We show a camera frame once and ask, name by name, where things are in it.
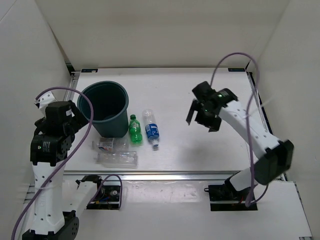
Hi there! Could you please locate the clear bottle orange white label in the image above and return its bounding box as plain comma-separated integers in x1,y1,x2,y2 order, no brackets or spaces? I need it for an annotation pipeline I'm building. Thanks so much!
91,137,129,152

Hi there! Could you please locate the clear bottle blue label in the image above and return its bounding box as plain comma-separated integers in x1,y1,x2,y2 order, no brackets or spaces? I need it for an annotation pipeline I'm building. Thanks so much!
142,109,160,149

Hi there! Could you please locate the green plastic soda bottle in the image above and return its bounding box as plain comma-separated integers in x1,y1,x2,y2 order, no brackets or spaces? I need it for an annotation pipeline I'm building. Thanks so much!
128,114,143,145

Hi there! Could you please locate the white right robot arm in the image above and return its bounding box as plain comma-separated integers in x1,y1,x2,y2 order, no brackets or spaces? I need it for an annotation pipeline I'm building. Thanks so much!
186,81,294,200

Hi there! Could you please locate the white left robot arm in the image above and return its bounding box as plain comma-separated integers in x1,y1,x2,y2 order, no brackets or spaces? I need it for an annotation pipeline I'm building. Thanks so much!
22,90,105,240

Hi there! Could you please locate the dark teal plastic bin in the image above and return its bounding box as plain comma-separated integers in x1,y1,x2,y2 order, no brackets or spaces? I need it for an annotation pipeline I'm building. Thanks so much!
82,81,129,138

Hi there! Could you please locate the large clear plastic bottle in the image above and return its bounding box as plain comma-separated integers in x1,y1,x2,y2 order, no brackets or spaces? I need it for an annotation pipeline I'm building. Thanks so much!
96,151,138,169

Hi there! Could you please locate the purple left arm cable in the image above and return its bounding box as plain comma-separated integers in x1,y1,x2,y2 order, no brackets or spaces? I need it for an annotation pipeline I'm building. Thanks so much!
10,86,123,240

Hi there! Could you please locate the aluminium front table rail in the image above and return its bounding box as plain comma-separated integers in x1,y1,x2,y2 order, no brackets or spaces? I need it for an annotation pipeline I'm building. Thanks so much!
63,170,236,181

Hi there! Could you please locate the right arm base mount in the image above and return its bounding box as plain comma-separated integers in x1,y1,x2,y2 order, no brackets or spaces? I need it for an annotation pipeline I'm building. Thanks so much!
203,184,258,212

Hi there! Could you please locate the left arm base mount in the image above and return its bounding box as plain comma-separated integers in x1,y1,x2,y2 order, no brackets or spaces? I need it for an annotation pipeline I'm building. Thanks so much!
86,184,122,210

